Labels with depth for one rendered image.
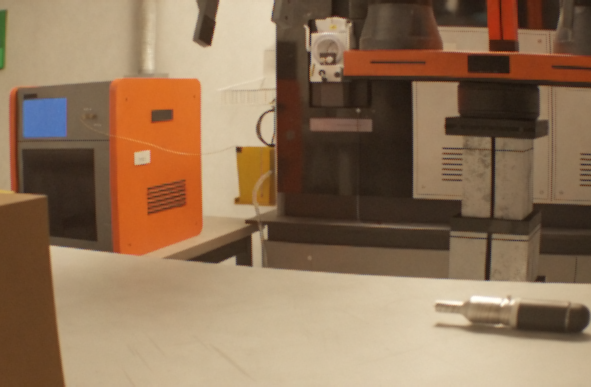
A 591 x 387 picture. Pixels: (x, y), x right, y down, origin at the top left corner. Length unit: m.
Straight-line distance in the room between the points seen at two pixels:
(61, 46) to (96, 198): 2.34
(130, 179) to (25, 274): 1.63
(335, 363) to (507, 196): 0.78
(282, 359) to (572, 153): 1.59
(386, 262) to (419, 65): 0.92
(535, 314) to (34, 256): 0.47
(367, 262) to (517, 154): 0.94
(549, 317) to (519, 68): 0.69
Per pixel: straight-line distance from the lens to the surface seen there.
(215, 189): 3.62
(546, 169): 2.08
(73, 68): 4.05
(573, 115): 2.07
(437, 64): 1.28
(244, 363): 0.55
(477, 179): 1.29
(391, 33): 1.32
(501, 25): 1.38
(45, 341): 0.22
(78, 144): 1.86
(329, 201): 2.23
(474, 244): 1.30
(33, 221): 0.21
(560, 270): 2.05
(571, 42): 1.25
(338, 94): 2.11
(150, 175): 1.91
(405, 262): 2.10
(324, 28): 2.12
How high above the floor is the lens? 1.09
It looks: 7 degrees down
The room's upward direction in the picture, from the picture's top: straight up
